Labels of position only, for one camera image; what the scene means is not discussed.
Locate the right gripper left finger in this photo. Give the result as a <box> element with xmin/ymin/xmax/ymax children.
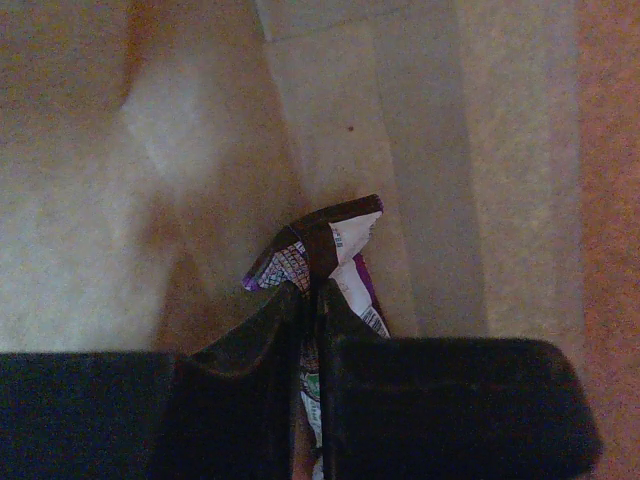
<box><xmin>1</xmin><ymin>283</ymin><xmax>303</xmax><ymax>479</ymax></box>

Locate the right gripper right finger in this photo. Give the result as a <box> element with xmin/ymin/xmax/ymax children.
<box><xmin>317</xmin><ymin>281</ymin><xmax>603</xmax><ymax>479</ymax></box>

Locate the brown chocolate bar wrapper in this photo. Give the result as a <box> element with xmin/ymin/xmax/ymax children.
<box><xmin>243</xmin><ymin>195</ymin><xmax>390</xmax><ymax>479</ymax></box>

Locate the red paper bag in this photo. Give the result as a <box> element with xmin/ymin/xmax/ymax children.
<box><xmin>1</xmin><ymin>1</ymin><xmax>639</xmax><ymax>479</ymax></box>

